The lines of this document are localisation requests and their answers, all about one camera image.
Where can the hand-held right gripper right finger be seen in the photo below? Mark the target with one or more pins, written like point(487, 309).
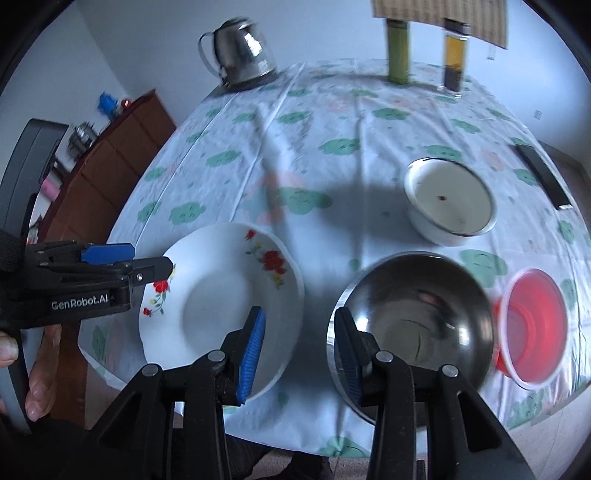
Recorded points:
point(346, 355)

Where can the brown wooden sideboard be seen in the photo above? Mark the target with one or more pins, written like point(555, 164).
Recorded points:
point(115, 152)

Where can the person's dark trousers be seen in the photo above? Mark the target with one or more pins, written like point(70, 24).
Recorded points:
point(258, 461)

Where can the pink thermos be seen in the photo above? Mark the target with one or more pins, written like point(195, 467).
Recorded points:
point(50, 189)

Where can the clear tea bottle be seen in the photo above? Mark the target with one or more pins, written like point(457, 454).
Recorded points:
point(453, 55)

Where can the red plastic bowl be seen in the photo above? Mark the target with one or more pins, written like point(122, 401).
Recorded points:
point(531, 327)

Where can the green cloud print tablecloth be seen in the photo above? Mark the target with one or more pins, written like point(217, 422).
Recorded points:
point(346, 115)

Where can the white enamel bowl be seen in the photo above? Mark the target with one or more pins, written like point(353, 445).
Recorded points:
point(450, 194)

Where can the person's left hand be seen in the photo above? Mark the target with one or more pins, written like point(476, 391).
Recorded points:
point(46, 378)

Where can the white plate with red flowers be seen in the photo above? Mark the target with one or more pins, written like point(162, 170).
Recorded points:
point(207, 286)

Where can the black remote control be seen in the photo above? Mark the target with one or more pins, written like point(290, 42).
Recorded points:
point(542, 175)

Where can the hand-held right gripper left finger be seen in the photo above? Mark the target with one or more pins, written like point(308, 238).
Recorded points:
point(251, 355)

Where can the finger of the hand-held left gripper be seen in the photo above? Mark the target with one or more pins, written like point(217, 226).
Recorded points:
point(150, 271)
point(108, 254)

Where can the green bottle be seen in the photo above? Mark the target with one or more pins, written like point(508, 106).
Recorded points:
point(398, 53)

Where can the blue plastic jug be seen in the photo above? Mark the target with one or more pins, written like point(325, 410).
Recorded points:
point(107, 104)

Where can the stainless steel electric kettle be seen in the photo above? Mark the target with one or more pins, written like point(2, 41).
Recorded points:
point(242, 50)

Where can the steel pressure cooker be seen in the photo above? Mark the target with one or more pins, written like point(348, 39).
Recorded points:
point(83, 136)

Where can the stainless steel bowl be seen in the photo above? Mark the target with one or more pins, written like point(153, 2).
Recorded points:
point(425, 304)

